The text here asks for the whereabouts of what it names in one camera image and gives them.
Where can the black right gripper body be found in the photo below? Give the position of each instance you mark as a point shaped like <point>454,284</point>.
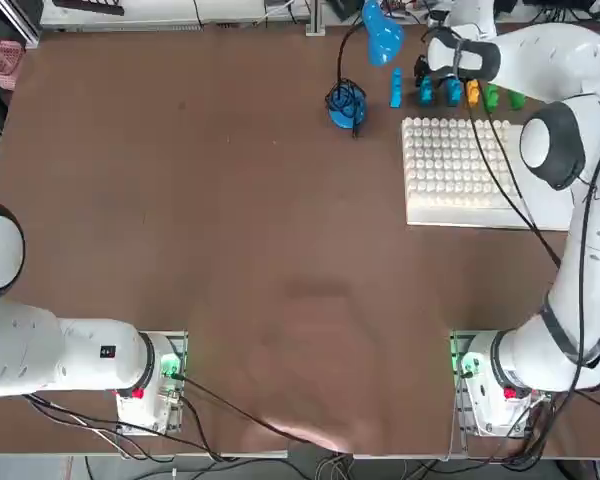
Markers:
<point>421,65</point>

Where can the blue three-stud block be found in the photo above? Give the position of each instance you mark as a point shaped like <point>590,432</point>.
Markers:
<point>426,96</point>
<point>453,96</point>
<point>395,90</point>

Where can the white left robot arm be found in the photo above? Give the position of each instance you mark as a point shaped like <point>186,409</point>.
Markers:
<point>30,345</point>

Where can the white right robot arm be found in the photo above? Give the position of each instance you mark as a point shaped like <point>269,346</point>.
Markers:
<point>590,250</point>

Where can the white studded baseplate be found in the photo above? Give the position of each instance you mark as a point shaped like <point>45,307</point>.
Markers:
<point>445,165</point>

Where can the blue desk lamp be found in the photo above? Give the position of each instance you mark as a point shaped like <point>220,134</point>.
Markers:
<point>382,35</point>

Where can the orange two-stud block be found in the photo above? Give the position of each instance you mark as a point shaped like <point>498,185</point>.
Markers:
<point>472,96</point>

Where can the green two-stud block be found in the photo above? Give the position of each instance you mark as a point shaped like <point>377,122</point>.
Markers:
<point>491,99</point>
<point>517,101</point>

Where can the white flat board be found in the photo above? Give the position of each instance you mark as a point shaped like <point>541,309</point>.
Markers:
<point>480,221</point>

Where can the white long box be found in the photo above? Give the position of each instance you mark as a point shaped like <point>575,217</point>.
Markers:
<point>155,21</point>

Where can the black flat device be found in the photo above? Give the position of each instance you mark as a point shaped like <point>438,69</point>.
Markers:
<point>87,6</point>

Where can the pink plastic basket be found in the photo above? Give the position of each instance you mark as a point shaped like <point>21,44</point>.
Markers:
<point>0,60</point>

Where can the aluminium profile post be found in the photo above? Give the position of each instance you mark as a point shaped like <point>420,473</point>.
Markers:
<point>315,20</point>

